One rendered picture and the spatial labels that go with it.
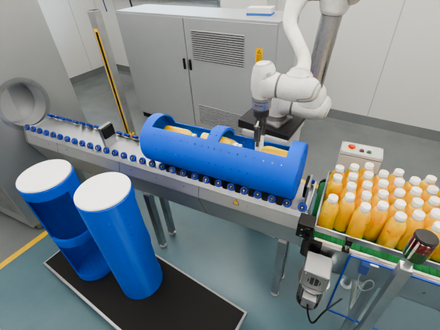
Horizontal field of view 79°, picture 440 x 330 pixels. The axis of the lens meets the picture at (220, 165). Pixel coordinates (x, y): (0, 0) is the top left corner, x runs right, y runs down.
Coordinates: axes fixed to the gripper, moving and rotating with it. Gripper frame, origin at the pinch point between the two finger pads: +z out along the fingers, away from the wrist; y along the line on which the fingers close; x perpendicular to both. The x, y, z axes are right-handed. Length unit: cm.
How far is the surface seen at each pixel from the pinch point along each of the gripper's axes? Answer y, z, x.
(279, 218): 18.7, 29.1, 19.1
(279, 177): 18.9, 2.2, 16.2
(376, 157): -19, 6, 56
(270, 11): -161, -32, -48
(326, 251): 29, 29, 43
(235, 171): 19.6, 5.2, -5.0
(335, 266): 29, 38, 49
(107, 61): -25, -22, -119
